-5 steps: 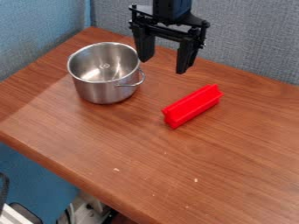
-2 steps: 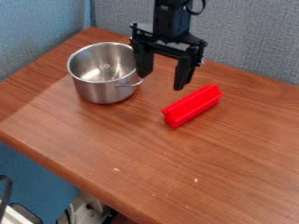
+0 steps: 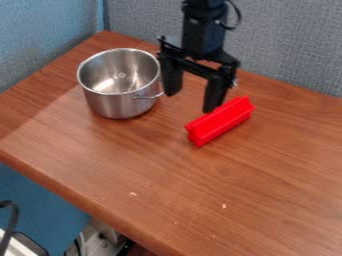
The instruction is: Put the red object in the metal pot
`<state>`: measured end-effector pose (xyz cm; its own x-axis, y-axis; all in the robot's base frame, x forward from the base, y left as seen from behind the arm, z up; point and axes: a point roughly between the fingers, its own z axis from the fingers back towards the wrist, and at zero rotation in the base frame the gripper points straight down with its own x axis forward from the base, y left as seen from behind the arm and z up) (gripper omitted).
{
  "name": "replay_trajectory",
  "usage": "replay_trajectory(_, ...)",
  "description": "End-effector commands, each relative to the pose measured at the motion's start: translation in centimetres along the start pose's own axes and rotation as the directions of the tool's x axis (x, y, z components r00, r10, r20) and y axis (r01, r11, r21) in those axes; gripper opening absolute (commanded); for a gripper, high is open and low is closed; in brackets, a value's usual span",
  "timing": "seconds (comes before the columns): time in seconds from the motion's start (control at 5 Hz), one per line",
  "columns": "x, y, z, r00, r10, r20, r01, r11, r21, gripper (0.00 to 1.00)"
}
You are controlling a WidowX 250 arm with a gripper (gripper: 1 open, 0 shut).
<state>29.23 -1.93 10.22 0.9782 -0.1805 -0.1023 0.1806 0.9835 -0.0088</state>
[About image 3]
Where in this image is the stainless steel pot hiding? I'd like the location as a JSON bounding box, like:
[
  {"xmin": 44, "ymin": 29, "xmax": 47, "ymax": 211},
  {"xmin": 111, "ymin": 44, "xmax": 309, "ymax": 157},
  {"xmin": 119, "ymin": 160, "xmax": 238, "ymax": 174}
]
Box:
[{"xmin": 76, "ymin": 48, "xmax": 165, "ymax": 119}]

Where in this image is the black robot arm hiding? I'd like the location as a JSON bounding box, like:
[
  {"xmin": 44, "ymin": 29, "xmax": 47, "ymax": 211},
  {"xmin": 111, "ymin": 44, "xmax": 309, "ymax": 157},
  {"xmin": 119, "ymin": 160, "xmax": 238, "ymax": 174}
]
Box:
[{"xmin": 158, "ymin": 0, "xmax": 242, "ymax": 113}]

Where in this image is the grey device bottom left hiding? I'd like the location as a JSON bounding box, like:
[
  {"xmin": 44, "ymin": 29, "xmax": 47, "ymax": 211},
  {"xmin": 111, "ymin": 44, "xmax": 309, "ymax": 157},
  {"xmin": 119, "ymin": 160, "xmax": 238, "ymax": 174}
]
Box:
[{"xmin": 0, "ymin": 232, "xmax": 50, "ymax": 256}]

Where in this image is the red plastic block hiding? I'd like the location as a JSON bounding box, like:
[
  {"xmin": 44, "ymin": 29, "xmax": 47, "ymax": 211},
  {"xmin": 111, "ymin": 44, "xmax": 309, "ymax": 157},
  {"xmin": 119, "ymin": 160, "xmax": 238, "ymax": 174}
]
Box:
[{"xmin": 185, "ymin": 96, "xmax": 257, "ymax": 147}]

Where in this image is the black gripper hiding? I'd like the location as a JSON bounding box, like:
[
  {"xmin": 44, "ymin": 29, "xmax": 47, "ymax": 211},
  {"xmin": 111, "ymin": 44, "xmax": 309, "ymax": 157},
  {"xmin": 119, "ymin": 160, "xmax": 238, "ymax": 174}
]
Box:
[{"xmin": 158, "ymin": 36, "xmax": 241, "ymax": 113}]

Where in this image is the black cable loop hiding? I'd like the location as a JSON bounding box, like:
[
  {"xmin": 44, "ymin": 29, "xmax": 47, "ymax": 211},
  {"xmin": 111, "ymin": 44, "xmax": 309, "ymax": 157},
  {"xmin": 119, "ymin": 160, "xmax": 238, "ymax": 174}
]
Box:
[{"xmin": 0, "ymin": 199, "xmax": 22, "ymax": 256}]

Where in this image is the white box under table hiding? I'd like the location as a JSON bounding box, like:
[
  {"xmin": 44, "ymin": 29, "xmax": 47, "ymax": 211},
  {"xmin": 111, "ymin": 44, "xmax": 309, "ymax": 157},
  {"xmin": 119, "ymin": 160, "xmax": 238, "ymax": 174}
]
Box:
[{"xmin": 63, "ymin": 219, "xmax": 134, "ymax": 256}]

